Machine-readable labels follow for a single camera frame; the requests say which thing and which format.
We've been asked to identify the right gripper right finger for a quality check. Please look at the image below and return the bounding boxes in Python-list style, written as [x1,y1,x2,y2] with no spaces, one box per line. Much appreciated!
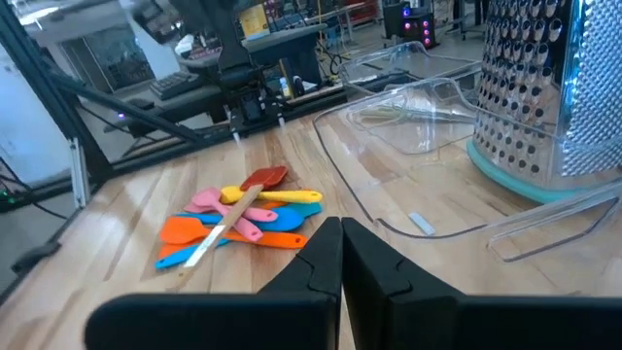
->
[342,217,622,350]

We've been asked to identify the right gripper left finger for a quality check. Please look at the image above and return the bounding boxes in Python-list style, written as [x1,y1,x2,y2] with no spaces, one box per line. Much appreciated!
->
[85,217,344,350]

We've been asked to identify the blue silicone spatula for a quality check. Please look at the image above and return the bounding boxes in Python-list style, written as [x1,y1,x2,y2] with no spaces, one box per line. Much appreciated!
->
[154,202,324,270]

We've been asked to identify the orange silicone spatula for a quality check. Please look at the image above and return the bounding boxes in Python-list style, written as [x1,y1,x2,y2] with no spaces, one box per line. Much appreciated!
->
[158,215,309,251]
[156,200,289,261]

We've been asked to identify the pink silicone spatula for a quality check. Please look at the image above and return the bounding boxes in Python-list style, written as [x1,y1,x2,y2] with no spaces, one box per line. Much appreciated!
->
[183,200,279,224]
[190,188,265,243]

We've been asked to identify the blue silicone spoon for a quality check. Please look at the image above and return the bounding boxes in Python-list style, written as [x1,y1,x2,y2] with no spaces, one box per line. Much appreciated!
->
[176,207,306,233]

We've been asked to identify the red spatula wooden handle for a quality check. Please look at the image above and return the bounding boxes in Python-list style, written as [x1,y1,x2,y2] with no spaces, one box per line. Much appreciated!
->
[183,165,290,269]

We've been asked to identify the clear plastic bin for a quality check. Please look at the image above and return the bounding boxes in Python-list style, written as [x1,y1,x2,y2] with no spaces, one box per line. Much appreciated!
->
[312,77,622,264]
[338,41,482,157]

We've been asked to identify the black keyboard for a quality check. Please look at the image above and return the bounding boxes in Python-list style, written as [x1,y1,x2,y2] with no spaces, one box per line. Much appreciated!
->
[149,71,199,101]

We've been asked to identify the teal metal box grater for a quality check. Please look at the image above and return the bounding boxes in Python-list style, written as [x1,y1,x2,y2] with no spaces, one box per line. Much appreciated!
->
[465,0,622,205]

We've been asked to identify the computer monitor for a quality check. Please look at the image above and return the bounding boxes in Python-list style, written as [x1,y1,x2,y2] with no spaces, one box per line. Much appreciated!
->
[82,26,157,92]

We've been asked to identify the yellow sign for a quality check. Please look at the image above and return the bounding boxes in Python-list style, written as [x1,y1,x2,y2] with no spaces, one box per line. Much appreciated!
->
[237,3,272,42]

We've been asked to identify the black computer tower lights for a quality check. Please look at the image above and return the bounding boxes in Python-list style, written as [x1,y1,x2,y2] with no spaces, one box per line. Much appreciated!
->
[382,2,437,51]

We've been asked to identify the silver aluminium post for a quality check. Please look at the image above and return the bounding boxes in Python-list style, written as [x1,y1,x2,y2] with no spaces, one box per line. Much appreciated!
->
[67,137,92,209]

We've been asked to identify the black aluminium rig frame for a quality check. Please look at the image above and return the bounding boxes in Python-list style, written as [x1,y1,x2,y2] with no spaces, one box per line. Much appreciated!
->
[0,0,482,215]

